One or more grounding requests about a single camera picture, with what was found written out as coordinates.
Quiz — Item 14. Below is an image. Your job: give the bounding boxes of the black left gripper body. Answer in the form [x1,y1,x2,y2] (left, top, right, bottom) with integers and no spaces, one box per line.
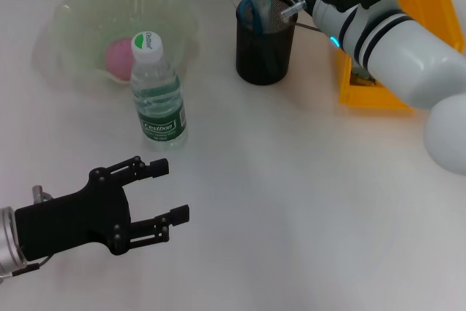
[14,167,133,263]

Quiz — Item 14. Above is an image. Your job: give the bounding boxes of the blue and teal scissors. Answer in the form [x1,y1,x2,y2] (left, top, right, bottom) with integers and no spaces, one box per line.
[237,0,272,36]

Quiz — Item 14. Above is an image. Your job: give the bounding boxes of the clear green-label water bottle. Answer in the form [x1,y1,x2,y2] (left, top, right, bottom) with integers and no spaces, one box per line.
[130,31,189,150]

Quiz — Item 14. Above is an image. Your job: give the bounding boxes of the pink peach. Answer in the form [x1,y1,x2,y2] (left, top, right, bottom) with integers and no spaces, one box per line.
[104,39,134,81]

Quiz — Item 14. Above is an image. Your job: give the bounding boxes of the teal plastic wrapper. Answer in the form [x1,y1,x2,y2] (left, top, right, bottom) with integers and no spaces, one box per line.
[350,72,378,87]

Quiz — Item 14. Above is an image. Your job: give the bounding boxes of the black mesh pen holder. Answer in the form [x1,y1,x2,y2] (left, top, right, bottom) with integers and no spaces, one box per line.
[234,0,298,86]

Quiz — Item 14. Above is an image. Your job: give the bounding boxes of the green glass fruit bowl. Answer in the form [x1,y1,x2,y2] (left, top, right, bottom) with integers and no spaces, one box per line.
[47,0,200,88]

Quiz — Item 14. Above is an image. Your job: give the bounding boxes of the right gripper cable with plug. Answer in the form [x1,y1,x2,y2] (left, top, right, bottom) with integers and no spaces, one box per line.
[280,0,325,32]

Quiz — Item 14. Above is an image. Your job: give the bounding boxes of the gripper cable with plug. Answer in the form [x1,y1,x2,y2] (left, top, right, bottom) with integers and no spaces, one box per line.
[10,184,55,277]
[280,0,325,32]

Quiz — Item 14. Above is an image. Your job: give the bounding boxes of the left gripper cable with plug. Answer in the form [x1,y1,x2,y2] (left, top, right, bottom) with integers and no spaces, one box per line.
[10,184,55,277]

